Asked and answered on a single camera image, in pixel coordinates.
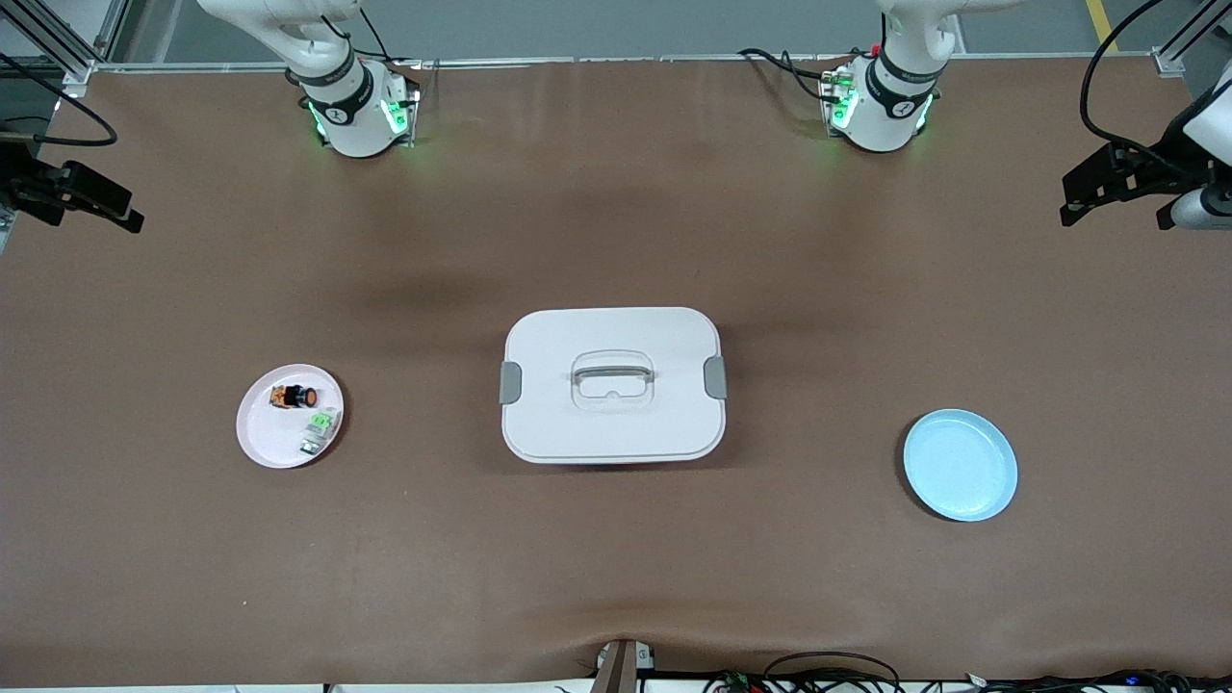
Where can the green push-button switch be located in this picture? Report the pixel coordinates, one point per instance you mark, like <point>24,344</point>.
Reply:
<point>319,428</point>

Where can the white lidded storage box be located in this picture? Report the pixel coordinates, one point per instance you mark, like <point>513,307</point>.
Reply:
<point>612,428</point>

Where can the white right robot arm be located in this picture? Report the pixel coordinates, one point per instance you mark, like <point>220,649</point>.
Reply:
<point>351,106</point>

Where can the metal table edge bracket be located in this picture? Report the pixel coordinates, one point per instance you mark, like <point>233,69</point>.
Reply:
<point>621,666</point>

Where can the aluminium table edge rail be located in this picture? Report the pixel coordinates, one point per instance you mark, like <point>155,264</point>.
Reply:
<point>500,62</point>

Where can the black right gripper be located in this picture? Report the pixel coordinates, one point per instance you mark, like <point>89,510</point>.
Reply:
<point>27,183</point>

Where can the light blue round plate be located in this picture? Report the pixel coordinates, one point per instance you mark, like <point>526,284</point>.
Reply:
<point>960,465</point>

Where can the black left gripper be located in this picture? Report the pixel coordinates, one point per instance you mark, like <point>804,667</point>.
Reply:
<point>1147,173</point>

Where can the brown table mat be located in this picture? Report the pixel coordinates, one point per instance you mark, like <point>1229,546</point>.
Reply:
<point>616,558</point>

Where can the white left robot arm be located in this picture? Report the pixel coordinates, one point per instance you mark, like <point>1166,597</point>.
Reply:
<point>890,106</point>

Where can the pink round plate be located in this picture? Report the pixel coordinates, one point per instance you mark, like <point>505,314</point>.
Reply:
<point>269,428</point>

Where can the aluminium frame post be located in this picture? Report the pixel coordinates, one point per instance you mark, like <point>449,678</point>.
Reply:
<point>1189,38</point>
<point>58,43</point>

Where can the orange push-button switch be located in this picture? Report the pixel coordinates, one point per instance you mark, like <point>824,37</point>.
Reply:
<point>294,396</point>

